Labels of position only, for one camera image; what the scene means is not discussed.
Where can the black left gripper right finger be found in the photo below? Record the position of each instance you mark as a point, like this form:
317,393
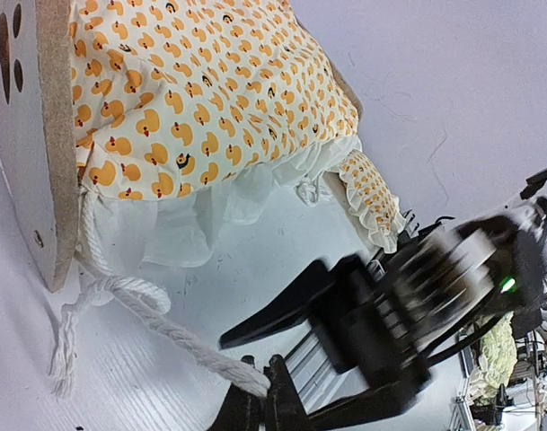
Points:
283,408

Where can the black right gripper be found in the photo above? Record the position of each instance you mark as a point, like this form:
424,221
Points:
392,328

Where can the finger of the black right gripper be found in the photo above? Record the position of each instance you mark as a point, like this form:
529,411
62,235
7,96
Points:
312,296

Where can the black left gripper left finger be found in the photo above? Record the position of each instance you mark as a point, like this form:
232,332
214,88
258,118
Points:
240,411

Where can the duck print ruffled cushion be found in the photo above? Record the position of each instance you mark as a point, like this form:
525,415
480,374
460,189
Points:
187,114

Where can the wooden pet bed frame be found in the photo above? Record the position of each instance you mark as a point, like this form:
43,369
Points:
37,143

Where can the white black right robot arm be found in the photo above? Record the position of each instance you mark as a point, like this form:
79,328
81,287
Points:
538,202

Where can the small duck print pillow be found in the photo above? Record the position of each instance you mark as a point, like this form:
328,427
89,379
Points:
370,202

